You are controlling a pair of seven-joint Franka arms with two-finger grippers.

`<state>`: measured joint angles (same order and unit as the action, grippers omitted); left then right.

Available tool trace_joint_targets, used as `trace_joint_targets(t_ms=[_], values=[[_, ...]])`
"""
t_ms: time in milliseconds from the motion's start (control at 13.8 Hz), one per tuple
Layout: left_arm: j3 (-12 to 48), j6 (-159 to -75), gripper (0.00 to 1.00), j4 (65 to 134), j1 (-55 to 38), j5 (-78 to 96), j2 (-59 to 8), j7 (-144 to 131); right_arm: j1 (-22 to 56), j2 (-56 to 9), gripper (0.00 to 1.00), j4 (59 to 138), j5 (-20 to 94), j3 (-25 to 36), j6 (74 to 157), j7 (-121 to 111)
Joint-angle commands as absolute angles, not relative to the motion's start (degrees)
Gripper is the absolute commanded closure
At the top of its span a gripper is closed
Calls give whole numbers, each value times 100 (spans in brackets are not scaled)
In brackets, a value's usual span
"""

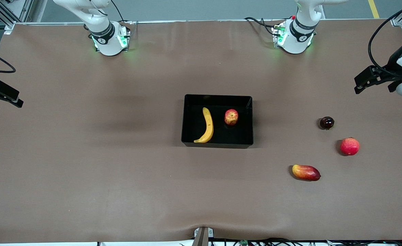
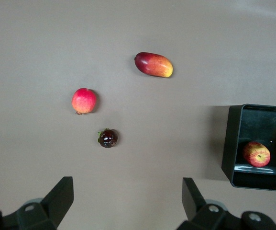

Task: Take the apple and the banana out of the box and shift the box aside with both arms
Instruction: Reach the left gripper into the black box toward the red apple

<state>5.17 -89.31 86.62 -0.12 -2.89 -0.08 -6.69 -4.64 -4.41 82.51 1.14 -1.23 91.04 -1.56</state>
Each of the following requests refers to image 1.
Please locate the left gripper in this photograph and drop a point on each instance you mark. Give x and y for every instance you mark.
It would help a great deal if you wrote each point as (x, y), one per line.
(393, 67)

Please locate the small red yellow apple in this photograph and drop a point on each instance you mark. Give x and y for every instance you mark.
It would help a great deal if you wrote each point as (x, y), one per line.
(231, 117)

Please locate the yellow banana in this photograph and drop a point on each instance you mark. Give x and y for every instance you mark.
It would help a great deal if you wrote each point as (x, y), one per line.
(208, 126)

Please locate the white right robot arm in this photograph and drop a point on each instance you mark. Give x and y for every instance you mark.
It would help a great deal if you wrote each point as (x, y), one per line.
(100, 30)

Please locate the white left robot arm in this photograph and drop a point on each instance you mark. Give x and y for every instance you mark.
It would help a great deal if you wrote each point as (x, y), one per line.
(298, 36)

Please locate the black rectangular plastic box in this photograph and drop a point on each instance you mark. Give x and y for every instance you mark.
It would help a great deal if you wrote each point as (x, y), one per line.
(238, 135)

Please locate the dark purple plum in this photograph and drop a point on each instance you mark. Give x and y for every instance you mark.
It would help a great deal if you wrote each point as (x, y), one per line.
(326, 123)

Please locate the brown table cover mat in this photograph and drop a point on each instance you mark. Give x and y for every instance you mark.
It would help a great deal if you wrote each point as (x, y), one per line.
(84, 171)

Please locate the red yellow mango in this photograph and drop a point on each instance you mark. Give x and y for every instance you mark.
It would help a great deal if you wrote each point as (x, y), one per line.
(305, 172)

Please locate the small green circuit board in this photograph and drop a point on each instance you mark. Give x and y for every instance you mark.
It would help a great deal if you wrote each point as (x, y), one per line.
(244, 242)

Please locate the metal table clamp bracket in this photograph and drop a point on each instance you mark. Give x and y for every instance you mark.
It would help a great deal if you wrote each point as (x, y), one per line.
(202, 237)

